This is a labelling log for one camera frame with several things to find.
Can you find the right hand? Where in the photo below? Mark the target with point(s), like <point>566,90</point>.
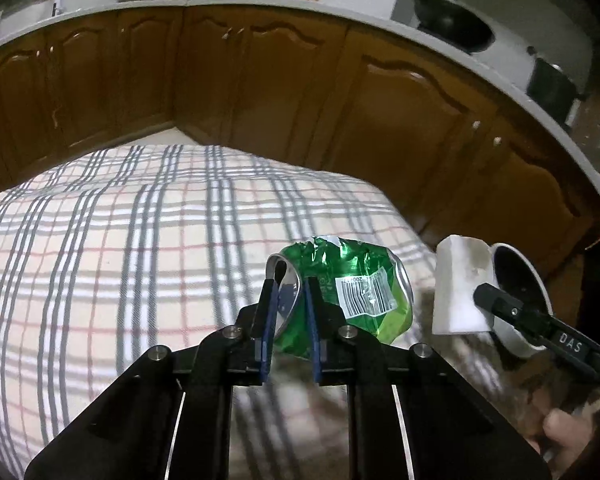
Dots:
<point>558,436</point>

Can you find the brown wooden kitchen cabinets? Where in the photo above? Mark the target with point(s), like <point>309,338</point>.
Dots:
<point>453,153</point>

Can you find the plaid tablecloth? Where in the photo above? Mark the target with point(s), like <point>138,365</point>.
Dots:
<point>102,257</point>

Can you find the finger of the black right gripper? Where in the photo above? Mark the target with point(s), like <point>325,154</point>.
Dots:
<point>562,339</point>

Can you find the crushed green soda can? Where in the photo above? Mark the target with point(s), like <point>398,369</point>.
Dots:
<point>368,282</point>

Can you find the white foam block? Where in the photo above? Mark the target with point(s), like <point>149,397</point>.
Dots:
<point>463,263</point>

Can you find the black cooking pot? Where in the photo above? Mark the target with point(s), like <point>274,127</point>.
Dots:
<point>552,89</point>

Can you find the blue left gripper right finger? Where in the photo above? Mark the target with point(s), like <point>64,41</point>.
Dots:
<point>315,321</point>

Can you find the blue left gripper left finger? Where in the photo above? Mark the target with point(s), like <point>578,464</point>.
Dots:
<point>263,328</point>

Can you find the white trash bin black liner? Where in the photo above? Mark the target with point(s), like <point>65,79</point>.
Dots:
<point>517,276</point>

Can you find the black wok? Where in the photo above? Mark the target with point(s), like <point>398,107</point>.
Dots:
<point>451,22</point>

